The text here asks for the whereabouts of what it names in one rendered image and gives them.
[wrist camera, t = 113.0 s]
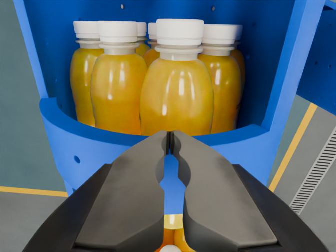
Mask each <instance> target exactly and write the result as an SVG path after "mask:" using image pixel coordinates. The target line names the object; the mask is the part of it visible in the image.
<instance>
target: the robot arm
mask: <svg viewBox="0 0 336 252"><path fill-rule="evenodd" d="M169 143H170V152H171V155H173V156H174V157H175V158H176V159H177V160H178V162H179V164H178V178H179V179H180V180H181V182H182V183H183V184H184V185H185V187H186V190H185V192H184V205H183V217H182V221H183V228H184V235H185V241H186V243H187V245H188V246H189V247H190V248H191V249H193V250H194V251H196V252H330V250H329V249H328V248H327V246H326V245H325V244H324V242H323V241H322V240H321V239H320V238H319V236H318V235H317V234H316V233H315V232H314V231H313V229H312V228H311V227H310V226H309V225H308V224H307V223H306V222H305V221H304V220H303V219H302V218H301V217H300V216H299V215H298V214H297V213H296V212H295V211H294V210H293V209H292V208H291V207H289V206H288V205H287V204H286V203H285V202H284V201H282V200H281V199H280V198H279V197H278V196H277V195H275V194H274V193H273V192H272V191H271V190H269V189H268V188H267V187H266V186H265V185H263V184H262V183H261V182H260V181H259V180H257V179H256V178H255V177H254V176H253V175H251V174H250V173H249V172H248V171H247V170H246V169H244V168H243V167H242V166H241V165H240V164H232V163H231V162H229V161H228V160H227V159H226V158H225V157H224V156H222V155H221V154H220V153H219V152H217V151H216V150H214V149H213V148H211V147H210V146H208V145H206V144H204V143H202V142H200V141H199V140H197V139H195V138H193V137H191V136H189V135H187V134H186V133H184V132H182V131H180V130H173V131H165V130H161V131H159V132H157V133H155V134H153V135H152V136H150V137H148V138H146V139H145V140H143V141H141V142H139V143H137V144H136V145H134V146H132V147H131V148H129V149H128V150H126V151H125V152H124V153H122V154H121V155H120V156H119V157H118V158H117V159H116V160H114V161H113V162H112V163H111V164H106V163H105V164H104V165H103V166H102V167H101V168H100V169H99V170H98V171H97V172H96V173H95V174H93V175H92V176H91V177H90V178H89V179H88V180H87V181H86V182H85V183H84V184H83V185H82V186H80V187H79V188H78V189H77V190H76V191H75V192H74V193H73V194H72V195H71V196H70V197H69V198H67V199H66V200H65V201H64V202H63V203H62V204H61V205H60V206H59V207H58V208H57V209H56V210H55V211H54V212H53V213H52V214H51V215H50V216H49V217H48V218H47V220H46V221H45V222H44V223H43V224H42V225H41V227H40V228H39V229H38V230H37V232H36V233H35V234H34V235H33V237H32V238H31V240H30V241H29V242H28V244H27V245H26V247H25V248H24V250H23V251H22V252H155V251H156V250H158V249H159V248H160V247H161V246H162V244H163V242H164V221H165V192H164V190H163V189H162V187H161V186H160V183H161V181H162V180H163V179H164V167H165V157H166V156H167V155H169Z"/></svg>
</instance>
